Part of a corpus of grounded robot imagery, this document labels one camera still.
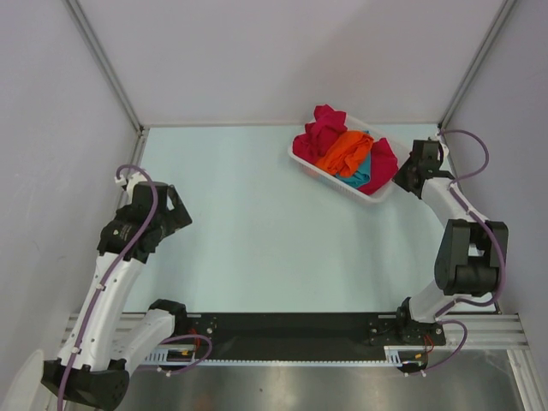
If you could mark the white perforated plastic basket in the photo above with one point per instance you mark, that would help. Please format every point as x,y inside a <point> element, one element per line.
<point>401,151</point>

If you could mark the right aluminium corner post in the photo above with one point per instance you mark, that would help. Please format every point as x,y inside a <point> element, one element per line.
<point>496,27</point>

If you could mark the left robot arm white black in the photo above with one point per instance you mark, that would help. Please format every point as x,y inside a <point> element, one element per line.
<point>93,368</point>

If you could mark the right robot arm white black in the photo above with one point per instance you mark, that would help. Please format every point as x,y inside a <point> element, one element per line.
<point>470,267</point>

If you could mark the white slotted cable duct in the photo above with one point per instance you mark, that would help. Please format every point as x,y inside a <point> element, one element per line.
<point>390,357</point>

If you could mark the crimson red t shirt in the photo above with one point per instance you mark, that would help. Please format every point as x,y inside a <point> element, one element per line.
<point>320,134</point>

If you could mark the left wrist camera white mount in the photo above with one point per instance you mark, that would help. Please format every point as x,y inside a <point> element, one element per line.
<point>127,183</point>

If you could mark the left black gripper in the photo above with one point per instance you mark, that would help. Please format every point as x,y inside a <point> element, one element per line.
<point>176,217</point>

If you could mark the left aluminium corner post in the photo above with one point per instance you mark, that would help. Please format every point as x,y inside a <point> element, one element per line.
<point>100,57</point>

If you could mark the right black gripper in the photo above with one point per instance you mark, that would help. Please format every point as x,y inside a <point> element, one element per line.
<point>399,178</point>

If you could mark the teal t shirt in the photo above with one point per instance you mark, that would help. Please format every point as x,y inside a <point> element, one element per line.
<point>361,177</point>

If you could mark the aluminium corner post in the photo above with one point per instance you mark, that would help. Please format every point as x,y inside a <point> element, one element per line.
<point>496,27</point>
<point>100,57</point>

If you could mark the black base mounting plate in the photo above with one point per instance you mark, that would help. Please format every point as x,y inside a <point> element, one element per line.
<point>308,336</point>

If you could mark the aluminium frame rail front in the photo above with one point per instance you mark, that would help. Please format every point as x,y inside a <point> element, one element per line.
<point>485,331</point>

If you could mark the orange t shirt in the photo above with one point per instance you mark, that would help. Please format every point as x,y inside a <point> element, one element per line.
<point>346,155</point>

